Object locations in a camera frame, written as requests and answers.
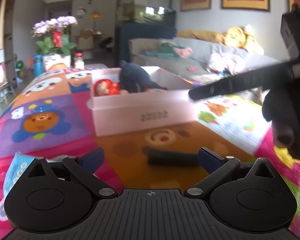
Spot pink cardboard box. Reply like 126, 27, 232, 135
87, 66, 195, 137

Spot black cylinder roll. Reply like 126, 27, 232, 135
142, 147, 199, 166

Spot blue wet wipes pack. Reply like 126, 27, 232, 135
0, 152, 35, 222

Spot red doll figure toy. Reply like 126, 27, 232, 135
93, 79, 129, 97

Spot black plush toy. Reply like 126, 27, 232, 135
119, 61, 167, 93

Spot pink white clothes pile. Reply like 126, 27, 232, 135
207, 53, 249, 76

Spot yellow duck plush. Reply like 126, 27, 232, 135
223, 27, 249, 48

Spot colourful cartoon play mat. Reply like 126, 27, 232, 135
0, 68, 300, 239

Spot mustard yellow pillow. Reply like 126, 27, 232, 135
177, 29, 225, 43

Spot grey sofa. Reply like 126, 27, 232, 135
128, 37, 279, 85

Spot green clothes on sofa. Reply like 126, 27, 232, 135
140, 43, 192, 60

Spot red lid glass jar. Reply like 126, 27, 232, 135
74, 52, 84, 70

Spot blue water bottle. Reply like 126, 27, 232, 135
33, 54, 44, 77

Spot dining chair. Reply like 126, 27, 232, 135
77, 29, 94, 50

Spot purple orchid flower pot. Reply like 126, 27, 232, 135
31, 16, 77, 71

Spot glass fish tank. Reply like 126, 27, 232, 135
115, 0, 176, 28

